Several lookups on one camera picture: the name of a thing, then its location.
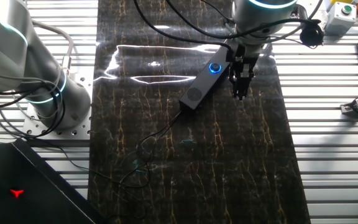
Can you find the black mesh bar speaker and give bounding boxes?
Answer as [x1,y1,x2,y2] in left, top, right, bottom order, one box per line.
[178,43,233,111]

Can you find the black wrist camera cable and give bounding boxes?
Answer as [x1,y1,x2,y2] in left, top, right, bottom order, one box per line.
[165,0,323,40]

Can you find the black laptop red logo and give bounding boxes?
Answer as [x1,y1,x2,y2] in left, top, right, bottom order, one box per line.
[0,138,106,224]

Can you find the thick black gripper cable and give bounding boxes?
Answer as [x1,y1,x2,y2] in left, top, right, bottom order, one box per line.
[133,0,232,50]

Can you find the thin black speaker cable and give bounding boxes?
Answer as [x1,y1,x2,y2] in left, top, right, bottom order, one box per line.
[0,110,183,218]

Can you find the blue-lit speaker volume knob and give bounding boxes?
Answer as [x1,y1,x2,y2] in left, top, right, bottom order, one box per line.
[208,61,223,75]

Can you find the thin black base cable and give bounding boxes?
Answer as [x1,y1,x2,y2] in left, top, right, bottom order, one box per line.
[0,70,67,139]

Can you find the dark marble pattern mat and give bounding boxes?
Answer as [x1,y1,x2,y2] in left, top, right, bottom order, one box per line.
[87,0,312,224]

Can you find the thick grey robot cable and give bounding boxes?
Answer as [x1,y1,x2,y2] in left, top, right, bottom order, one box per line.
[31,19,75,71]

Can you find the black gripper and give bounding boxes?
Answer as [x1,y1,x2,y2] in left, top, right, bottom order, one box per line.
[226,42,262,101]

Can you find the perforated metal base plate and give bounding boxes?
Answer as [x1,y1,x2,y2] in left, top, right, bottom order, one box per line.
[22,67,93,139]

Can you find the grey button box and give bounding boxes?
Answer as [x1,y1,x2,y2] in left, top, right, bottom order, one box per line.
[323,1,358,37]

